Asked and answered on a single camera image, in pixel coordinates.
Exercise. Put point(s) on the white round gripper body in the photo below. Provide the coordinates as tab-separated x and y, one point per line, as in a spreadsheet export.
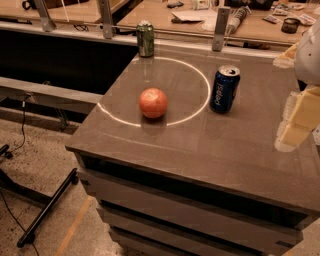
309	56

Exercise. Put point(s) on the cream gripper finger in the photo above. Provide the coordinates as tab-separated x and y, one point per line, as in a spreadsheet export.
301	115
287	58

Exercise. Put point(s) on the blue pepsi can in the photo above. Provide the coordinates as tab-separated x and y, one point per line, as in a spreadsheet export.
224	89

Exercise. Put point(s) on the green soda can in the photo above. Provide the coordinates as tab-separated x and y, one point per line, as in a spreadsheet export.
145	38

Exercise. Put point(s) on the dark round jar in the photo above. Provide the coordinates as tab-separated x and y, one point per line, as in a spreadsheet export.
290	25

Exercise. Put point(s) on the black white handheld tool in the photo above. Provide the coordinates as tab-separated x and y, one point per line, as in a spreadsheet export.
237	19

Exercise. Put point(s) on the white papers on desk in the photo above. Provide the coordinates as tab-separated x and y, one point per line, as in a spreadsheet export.
193	16

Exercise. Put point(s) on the black phone on desk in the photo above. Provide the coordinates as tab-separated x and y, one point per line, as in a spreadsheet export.
175	5

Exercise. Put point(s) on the grey drawer cabinet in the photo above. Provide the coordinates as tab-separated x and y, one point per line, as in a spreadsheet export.
195	182

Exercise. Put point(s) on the red apple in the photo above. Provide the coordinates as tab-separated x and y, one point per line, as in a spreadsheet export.
153	103

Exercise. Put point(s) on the black stand base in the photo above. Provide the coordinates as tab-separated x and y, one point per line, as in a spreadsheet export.
45	202

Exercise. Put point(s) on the grey metal bracket right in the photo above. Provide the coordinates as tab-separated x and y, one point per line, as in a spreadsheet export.
220	28

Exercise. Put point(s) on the grey metal bracket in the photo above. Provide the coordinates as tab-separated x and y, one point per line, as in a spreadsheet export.
220	28
46	22
107	20

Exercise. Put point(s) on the grey metal bracket middle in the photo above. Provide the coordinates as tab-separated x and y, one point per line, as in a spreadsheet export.
107	20

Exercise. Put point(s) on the grey metal bracket left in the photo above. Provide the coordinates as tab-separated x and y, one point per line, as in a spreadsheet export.
46	22

